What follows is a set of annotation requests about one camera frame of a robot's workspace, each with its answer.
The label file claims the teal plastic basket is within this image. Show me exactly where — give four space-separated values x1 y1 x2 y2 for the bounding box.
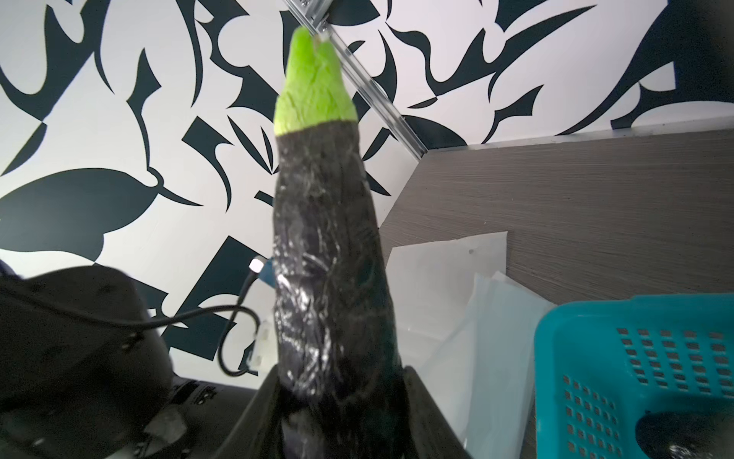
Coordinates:
534 294 733 458

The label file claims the translucent zip-top bag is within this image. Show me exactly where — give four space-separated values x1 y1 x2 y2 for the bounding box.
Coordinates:
386 231 508 367
419 273 554 458

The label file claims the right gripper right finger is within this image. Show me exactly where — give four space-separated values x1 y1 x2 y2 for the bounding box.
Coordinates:
403 366 470 459

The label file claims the translucent zip-top bag bottom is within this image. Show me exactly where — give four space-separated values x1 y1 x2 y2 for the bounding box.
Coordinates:
386 231 508 367

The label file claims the dark eggplant one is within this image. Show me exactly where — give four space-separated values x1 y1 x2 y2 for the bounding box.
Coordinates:
635 412 733 458

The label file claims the dark eggplant three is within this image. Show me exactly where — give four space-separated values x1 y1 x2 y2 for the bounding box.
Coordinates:
272 28 406 458

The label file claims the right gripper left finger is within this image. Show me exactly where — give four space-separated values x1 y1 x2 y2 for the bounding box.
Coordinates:
213 366 283 459

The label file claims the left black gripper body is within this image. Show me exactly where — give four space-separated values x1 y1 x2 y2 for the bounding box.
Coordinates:
1 266 254 458

